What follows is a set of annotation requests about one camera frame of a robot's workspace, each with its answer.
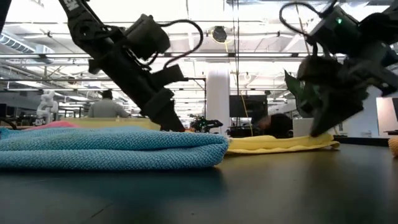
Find ceiling cable reel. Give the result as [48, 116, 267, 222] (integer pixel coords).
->
[212, 26, 228, 44]

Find dark display screen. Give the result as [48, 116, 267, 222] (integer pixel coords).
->
[229, 94, 269, 119]

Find small black robot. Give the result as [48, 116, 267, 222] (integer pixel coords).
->
[188, 115, 224, 134]

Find person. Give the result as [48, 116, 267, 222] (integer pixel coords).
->
[88, 89, 131, 119]
[257, 113, 294, 139]

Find yellow microfiber towel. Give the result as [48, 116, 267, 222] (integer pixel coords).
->
[224, 133, 341, 156]

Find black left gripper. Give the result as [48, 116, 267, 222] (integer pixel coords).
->
[88, 46, 189, 133]

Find white partition panel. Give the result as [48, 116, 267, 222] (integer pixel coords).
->
[375, 96, 398, 138]

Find blue microfiber towel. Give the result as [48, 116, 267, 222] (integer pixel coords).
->
[0, 125, 230, 172]

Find white building column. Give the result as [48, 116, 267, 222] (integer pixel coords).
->
[205, 68, 231, 135]

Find pink microfiber towel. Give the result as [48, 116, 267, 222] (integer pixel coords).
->
[22, 120, 81, 132]

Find black camera cable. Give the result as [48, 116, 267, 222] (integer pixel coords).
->
[154, 19, 205, 70]
[279, 1, 338, 40]

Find snake plant in white pot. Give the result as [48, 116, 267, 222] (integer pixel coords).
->
[284, 69, 315, 138]

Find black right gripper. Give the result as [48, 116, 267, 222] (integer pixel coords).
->
[297, 40, 398, 138]

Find yellow-green plastic bin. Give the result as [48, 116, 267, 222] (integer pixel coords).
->
[60, 117, 162, 132]

